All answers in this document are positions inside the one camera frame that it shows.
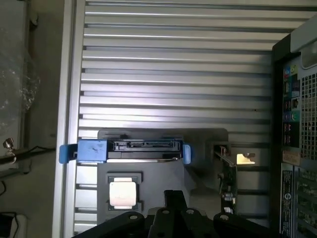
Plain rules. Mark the aluminium table frame rail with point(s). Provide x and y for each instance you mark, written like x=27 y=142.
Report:
x=67 y=99

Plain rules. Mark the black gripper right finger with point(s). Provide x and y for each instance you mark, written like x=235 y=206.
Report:
x=190 y=223

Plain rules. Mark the silver CPU chip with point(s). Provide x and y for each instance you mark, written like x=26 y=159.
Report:
x=123 y=194

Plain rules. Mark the black PC case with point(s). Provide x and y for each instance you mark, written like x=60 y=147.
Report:
x=292 y=148

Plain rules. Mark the hard disk with blue carrier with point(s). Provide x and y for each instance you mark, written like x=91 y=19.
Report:
x=143 y=151

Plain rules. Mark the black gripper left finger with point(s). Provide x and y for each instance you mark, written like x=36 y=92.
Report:
x=158 y=223

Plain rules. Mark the green graphics card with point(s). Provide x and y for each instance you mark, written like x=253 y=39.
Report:
x=231 y=183

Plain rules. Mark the clear plastic sheet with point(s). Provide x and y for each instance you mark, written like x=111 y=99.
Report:
x=15 y=74

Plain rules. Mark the white box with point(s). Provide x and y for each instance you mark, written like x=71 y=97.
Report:
x=12 y=225

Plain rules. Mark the silver metal knob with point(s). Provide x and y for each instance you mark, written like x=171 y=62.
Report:
x=8 y=144

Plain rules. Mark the grey parts rack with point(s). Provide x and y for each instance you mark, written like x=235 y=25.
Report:
x=161 y=178

